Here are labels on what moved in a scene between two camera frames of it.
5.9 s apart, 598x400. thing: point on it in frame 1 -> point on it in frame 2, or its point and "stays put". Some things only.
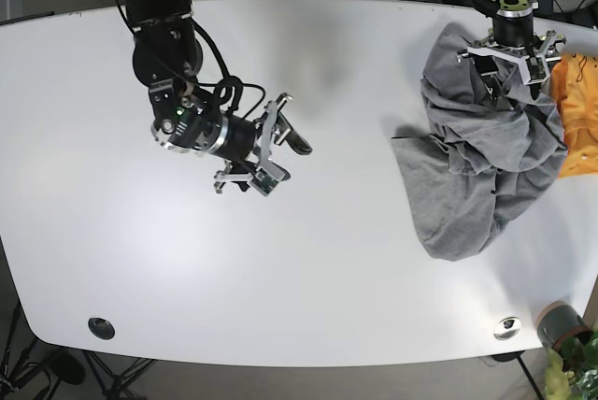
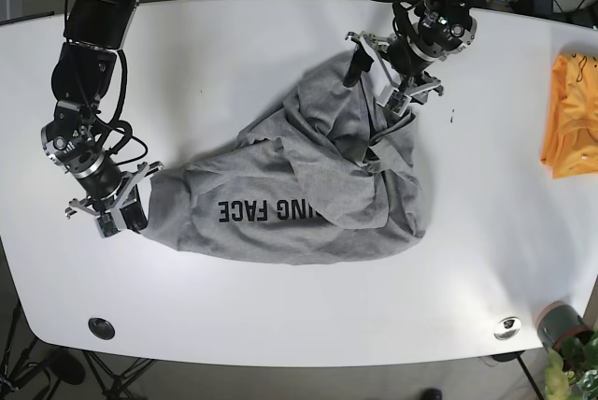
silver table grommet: (506, 328) stays put
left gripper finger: (264, 179) -> (105, 219)
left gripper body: (194, 129) -> (75, 149)
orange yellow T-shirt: (574, 79) stays put
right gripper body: (513, 22) -> (436, 35)
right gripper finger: (535, 69) -> (366, 49)
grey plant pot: (559, 321) stays put
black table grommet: (101, 328) stays put
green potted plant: (572, 369) stays put
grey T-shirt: (457, 169) -> (331, 175)
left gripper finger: (284, 131) -> (130, 206)
